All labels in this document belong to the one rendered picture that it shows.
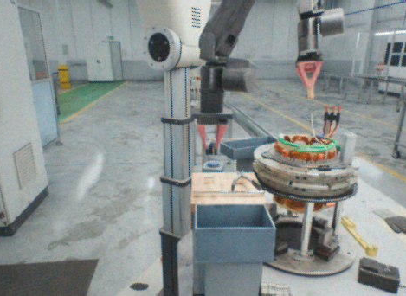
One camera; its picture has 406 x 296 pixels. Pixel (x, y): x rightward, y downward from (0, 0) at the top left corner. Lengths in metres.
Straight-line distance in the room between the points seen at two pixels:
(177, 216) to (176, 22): 0.76
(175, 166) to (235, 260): 0.61
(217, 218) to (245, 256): 0.12
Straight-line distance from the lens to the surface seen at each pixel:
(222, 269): 0.72
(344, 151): 0.98
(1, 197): 2.81
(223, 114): 0.70
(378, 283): 1.04
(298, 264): 1.01
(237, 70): 0.67
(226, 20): 0.70
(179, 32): 1.07
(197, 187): 0.81
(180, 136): 1.16
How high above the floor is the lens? 1.41
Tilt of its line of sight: 18 degrees down
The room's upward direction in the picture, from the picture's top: straight up
